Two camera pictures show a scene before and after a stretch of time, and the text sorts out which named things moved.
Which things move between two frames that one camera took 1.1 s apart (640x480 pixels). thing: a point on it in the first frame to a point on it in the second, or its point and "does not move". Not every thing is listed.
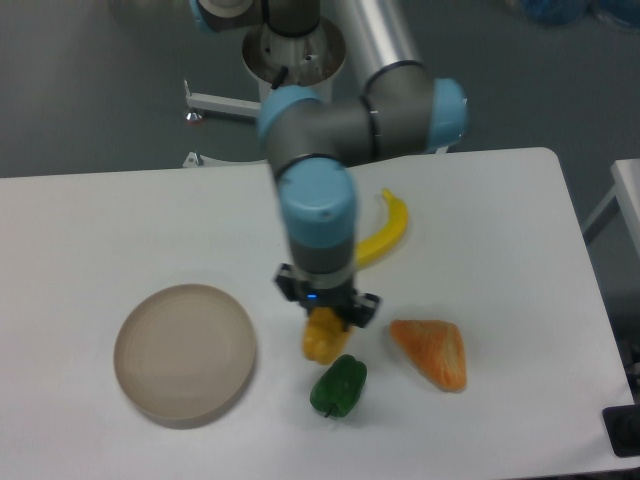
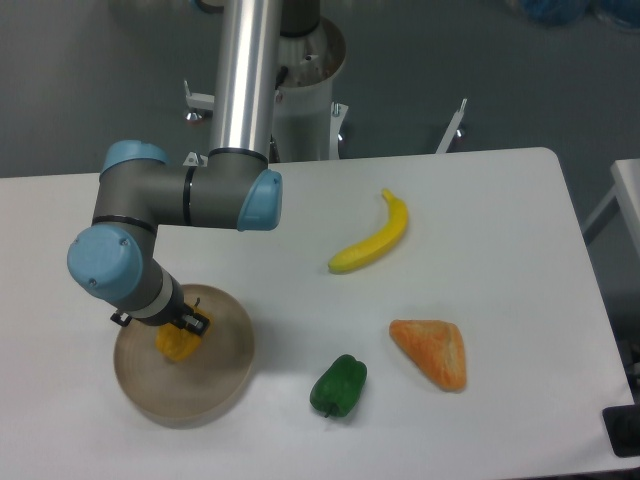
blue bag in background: (561, 12) does not move
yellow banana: (378, 245) does not move
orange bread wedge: (435, 348) does not move
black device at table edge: (622, 426) does not move
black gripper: (333, 290) to (171, 313)
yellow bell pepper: (324, 337) to (174, 343)
